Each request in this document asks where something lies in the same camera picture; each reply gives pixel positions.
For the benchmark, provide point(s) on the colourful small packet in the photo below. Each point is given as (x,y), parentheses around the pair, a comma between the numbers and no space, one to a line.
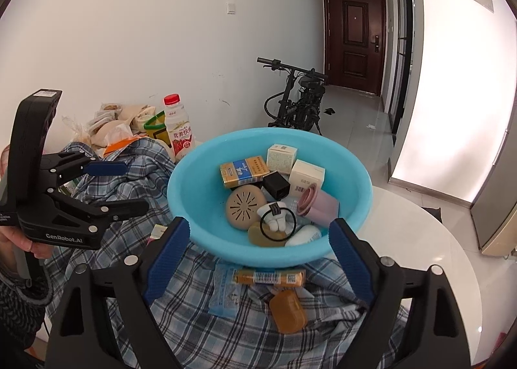
(158,233)

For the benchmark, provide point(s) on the green rimmed yellow container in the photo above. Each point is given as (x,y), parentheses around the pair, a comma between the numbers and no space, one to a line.
(155,128)

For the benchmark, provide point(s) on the white plastic bottle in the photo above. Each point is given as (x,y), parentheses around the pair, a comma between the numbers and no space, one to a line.
(305,235)

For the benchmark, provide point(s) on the black slippers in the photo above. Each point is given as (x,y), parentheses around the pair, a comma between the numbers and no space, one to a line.
(329,111)

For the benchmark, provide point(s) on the white light switch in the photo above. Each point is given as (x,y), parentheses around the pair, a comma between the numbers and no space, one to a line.
(231,8)

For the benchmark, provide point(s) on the beige tote bag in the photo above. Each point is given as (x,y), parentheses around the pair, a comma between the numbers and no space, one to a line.
(137,118)

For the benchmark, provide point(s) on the orange candy tube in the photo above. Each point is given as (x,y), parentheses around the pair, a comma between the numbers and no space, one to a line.
(270,277)

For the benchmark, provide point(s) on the black bag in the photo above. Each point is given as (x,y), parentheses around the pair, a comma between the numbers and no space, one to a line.
(434,213)

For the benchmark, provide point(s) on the person's left hand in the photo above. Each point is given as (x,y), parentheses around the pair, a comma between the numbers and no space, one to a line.
(12,245)

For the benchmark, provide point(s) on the orange soap box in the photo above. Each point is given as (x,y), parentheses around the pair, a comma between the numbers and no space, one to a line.
(287,312)

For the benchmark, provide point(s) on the beige round slotted disc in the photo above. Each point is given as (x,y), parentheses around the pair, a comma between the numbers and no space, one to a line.
(244,207)

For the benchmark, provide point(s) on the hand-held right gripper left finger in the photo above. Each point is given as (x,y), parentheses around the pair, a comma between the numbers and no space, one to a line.
(165,262)

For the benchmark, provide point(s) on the cream cube carton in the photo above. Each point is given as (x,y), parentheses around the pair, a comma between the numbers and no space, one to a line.
(307,175)

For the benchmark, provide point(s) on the white toy figurine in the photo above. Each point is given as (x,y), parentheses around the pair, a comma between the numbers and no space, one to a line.
(272,213)

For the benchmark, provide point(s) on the black framed glass door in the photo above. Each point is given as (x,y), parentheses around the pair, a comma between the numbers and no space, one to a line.
(404,49)

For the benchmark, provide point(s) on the person's left forearm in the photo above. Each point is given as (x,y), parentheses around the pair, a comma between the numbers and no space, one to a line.
(20,300)

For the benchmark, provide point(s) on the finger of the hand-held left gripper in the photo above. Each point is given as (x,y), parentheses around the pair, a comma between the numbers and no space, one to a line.
(125,208)
(107,169)

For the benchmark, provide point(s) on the amber soap bar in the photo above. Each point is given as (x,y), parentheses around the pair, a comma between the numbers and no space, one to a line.
(255,236)

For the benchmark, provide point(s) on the white printed carton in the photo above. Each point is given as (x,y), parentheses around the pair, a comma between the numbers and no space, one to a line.
(282,158)

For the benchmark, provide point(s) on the orange plastic bag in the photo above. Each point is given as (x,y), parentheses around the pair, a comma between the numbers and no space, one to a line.
(121,146)

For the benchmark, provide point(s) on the brown entrance door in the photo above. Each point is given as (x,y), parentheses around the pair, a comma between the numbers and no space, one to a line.
(353,37)

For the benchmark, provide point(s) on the pink cup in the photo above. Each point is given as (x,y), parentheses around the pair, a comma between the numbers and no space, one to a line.
(319,207)

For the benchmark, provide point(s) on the white desktop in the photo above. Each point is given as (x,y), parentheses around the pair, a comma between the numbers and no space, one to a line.
(424,256)

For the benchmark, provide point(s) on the blue plaid shirt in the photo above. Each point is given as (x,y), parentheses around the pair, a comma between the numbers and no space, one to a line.
(226,336)

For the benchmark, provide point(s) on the light blue packet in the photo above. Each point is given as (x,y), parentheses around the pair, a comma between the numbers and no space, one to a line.
(226,296)

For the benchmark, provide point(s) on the small black box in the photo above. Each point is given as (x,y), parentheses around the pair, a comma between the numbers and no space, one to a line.
(276,185)

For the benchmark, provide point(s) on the red cap drink bottle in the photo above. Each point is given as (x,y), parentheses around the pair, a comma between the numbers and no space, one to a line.
(179,134)

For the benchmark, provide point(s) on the blue plastic basin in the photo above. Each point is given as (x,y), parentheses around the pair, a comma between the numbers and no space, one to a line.
(202,199)

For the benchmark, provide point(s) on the black folding bicycle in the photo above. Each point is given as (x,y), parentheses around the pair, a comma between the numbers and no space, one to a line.
(301,106)

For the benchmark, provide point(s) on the gold blue cigarette pack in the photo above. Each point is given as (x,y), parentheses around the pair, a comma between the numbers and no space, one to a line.
(244,172)

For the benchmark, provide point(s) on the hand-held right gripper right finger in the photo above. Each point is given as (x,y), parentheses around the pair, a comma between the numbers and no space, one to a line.
(351,262)

